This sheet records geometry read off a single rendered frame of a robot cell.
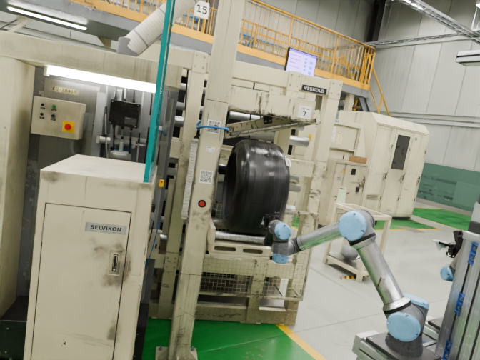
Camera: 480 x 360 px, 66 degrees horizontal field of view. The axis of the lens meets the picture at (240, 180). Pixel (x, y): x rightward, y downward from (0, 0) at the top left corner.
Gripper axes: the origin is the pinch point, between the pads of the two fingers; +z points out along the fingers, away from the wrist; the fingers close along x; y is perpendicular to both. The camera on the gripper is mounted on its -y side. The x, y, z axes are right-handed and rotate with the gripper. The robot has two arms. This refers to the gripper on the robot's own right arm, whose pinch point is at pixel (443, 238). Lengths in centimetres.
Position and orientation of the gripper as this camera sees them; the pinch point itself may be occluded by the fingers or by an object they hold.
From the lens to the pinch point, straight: 263.2
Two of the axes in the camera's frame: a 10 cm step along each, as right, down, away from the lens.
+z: -1.1, -1.6, 9.8
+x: 9.9, 0.1, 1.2
